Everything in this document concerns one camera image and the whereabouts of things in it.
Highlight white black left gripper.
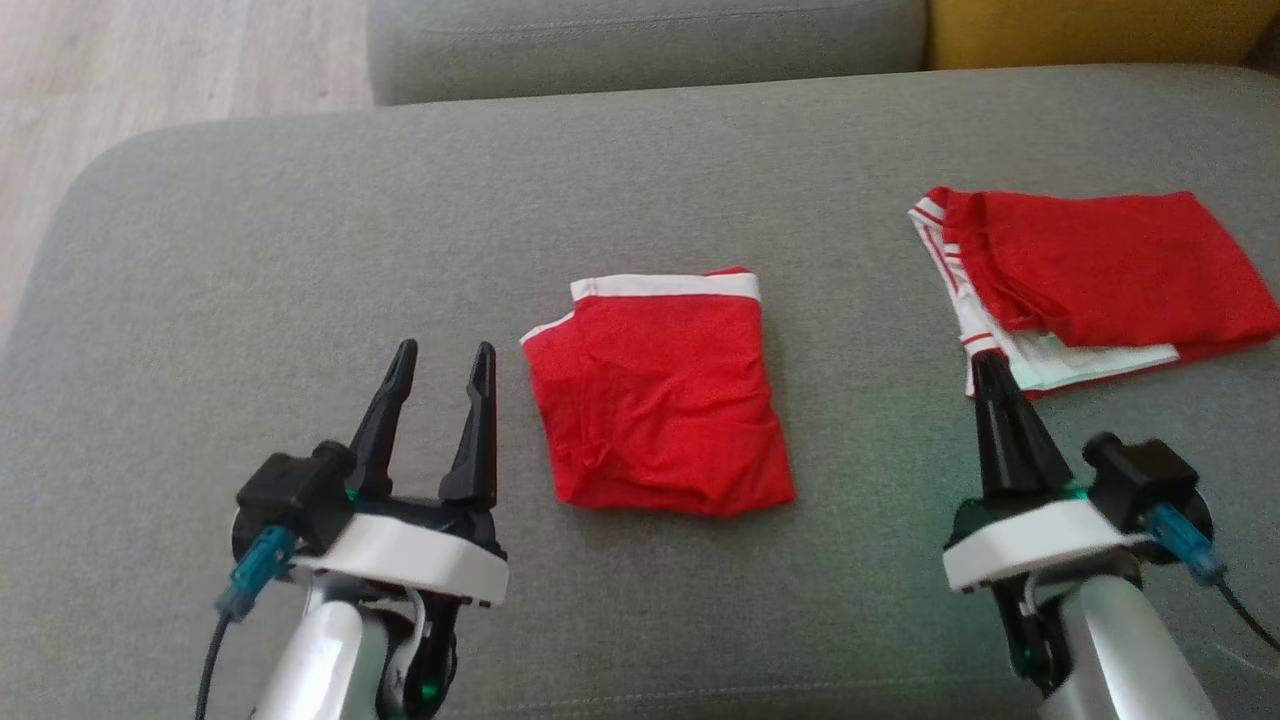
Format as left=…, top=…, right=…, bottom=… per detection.
left=290, top=338, right=511, bottom=608

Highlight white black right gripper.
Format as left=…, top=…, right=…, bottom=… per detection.
left=942, top=352, right=1153, bottom=595

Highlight red jersey with white sleeves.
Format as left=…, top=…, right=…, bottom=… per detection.
left=908, top=186, right=1280, bottom=401

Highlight red shorts with white band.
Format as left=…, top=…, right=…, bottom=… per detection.
left=519, top=266, right=798, bottom=519

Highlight large grey sofa seat cushion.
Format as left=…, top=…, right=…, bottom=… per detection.
left=0, top=63, right=1280, bottom=720

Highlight large yellow sofa backrest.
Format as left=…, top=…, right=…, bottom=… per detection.
left=928, top=0, right=1280, bottom=73

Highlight small grey sofa seat cushion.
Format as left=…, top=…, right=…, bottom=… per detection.
left=367, top=0, right=929, bottom=108

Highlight teal right camera connector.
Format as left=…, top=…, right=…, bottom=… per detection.
left=1143, top=503, right=1229, bottom=587

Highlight teal camera connector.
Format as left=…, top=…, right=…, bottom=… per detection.
left=1143, top=503, right=1229, bottom=587
left=217, top=525, right=299, bottom=621

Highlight teal left camera connector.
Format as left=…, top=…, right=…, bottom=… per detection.
left=217, top=525, right=299, bottom=621

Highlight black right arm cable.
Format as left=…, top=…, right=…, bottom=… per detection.
left=1213, top=578, right=1280, bottom=653

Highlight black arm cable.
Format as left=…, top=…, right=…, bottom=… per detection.
left=193, top=610, right=236, bottom=720
left=1213, top=578, right=1280, bottom=653

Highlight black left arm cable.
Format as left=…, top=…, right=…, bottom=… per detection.
left=193, top=610, right=236, bottom=720

